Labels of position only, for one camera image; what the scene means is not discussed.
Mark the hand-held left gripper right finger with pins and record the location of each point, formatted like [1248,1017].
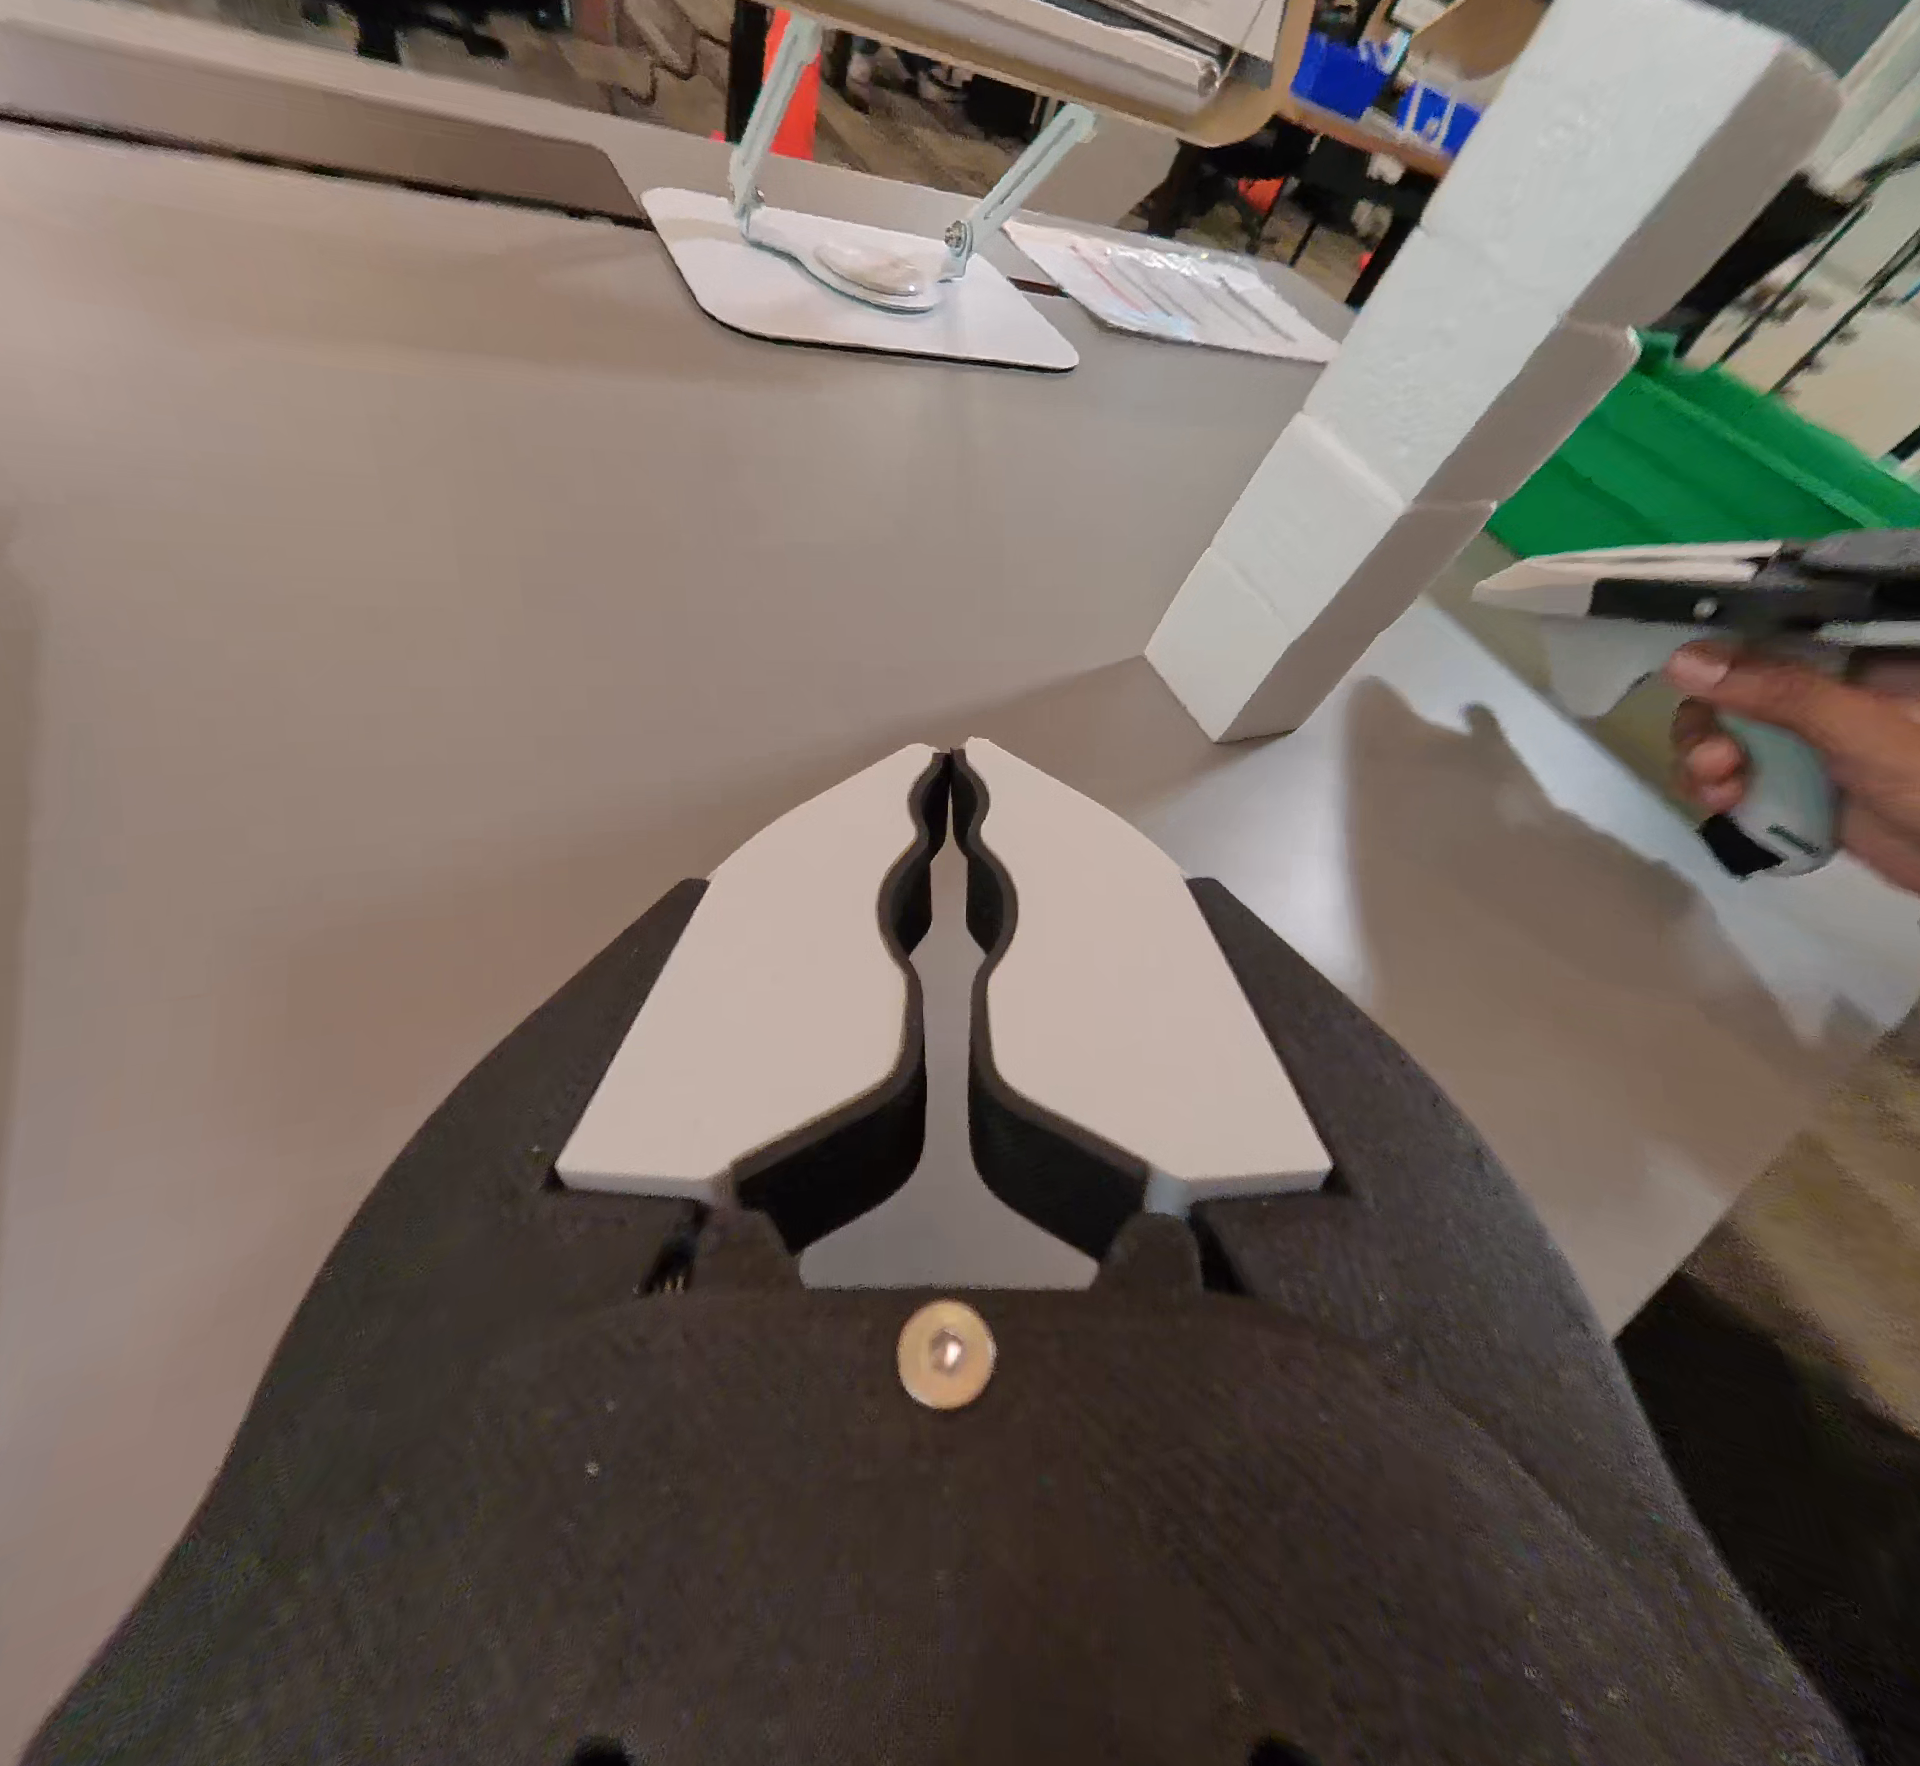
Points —
[1140,1017]

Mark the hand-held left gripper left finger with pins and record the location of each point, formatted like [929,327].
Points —
[750,1017]

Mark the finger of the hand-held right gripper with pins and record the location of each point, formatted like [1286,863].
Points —
[1653,563]
[1531,602]

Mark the white foam cube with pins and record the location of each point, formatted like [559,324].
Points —
[1322,523]
[1438,356]
[1224,657]
[1653,114]

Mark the grey desk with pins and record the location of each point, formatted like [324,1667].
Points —
[450,597]

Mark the person's right hand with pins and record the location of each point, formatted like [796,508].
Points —
[1874,778]

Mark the green plastic bin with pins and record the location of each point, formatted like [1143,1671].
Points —
[1696,462]

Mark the clear plastic bag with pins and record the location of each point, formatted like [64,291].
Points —
[1186,296]

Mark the blue plastic crate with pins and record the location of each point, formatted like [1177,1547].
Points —
[1351,78]

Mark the brown cardboard box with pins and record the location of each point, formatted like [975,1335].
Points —
[1479,32]

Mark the white stand base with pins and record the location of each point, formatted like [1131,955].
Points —
[898,327]

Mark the orange traffic cone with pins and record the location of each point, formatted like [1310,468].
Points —
[792,85]

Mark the adjoining grey table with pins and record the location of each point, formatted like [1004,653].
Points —
[226,53]

